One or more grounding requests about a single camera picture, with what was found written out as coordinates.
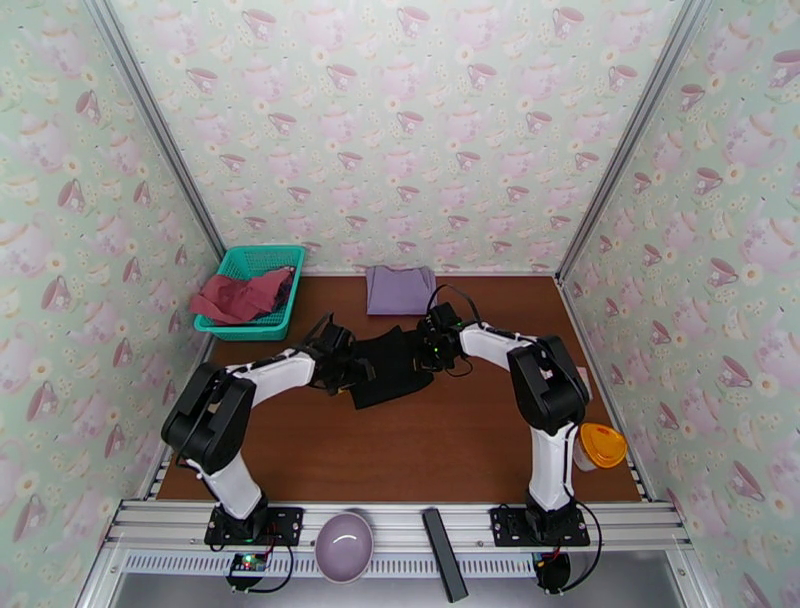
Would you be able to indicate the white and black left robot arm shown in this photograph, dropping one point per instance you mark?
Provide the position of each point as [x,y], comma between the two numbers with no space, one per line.
[275,372]

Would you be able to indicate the lavender shirt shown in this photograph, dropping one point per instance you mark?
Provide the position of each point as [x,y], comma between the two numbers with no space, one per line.
[400,290]

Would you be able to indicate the red shirt with grey trim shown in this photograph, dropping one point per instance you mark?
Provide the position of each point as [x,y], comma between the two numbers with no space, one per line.
[244,300]

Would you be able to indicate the purple bowl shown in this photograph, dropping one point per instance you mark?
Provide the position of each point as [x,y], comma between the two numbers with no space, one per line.
[344,547]

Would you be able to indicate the black rectangular bar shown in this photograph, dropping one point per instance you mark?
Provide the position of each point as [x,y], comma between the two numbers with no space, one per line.
[444,556]

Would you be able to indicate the perforated metal strip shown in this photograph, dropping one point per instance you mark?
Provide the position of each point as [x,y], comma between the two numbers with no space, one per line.
[406,565]

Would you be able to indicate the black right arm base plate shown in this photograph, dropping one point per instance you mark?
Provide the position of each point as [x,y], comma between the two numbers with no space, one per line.
[506,525]

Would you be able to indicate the small circuit board with leds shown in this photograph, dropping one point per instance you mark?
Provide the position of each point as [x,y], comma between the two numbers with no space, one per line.
[247,565]

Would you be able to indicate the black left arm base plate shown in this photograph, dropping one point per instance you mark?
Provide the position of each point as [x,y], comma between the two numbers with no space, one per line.
[287,525]

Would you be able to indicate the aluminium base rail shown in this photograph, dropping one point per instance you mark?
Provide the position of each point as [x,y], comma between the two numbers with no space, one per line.
[400,525]

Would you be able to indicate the black garment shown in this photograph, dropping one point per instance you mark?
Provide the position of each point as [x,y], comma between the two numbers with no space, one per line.
[390,375]

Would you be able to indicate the teal plastic basket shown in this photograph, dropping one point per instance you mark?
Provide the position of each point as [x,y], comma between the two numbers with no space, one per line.
[250,331]

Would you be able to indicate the black round controller box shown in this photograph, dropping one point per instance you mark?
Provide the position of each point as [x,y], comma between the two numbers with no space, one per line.
[553,570]

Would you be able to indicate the colourful marker pack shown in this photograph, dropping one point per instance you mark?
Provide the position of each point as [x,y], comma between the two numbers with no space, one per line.
[584,374]

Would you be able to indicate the aluminium side rail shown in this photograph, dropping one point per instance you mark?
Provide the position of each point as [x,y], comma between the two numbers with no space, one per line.
[578,325]
[155,481]

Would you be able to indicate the orange lidded container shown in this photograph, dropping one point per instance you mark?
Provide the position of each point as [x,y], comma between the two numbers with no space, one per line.
[603,447]

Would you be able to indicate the aluminium frame post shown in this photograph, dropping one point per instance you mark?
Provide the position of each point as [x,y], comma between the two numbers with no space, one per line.
[156,125]
[637,125]

